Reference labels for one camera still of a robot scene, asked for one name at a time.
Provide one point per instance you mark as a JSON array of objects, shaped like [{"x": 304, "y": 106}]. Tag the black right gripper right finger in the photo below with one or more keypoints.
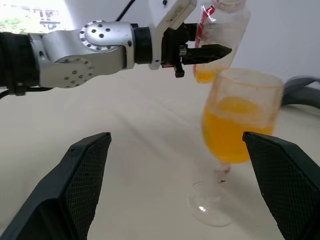
[{"x": 290, "y": 187}]

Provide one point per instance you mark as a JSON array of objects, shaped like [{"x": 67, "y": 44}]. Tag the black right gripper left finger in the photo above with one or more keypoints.
[{"x": 62, "y": 187}]

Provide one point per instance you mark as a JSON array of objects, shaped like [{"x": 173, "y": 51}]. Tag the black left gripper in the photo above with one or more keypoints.
[{"x": 171, "y": 47}]

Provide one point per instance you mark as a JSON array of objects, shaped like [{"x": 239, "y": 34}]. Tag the clear plastic bottle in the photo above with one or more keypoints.
[{"x": 225, "y": 30}]

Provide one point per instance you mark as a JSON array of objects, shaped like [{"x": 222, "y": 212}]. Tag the clear wine glass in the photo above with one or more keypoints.
[{"x": 225, "y": 130}]

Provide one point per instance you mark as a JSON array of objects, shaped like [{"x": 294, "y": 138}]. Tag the dark grey chair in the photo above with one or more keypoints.
[{"x": 300, "y": 90}]

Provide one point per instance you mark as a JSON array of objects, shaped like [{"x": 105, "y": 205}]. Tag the bright window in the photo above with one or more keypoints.
[{"x": 25, "y": 17}]

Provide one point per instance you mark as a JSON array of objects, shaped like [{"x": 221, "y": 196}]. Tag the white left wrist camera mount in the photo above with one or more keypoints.
[{"x": 172, "y": 15}]

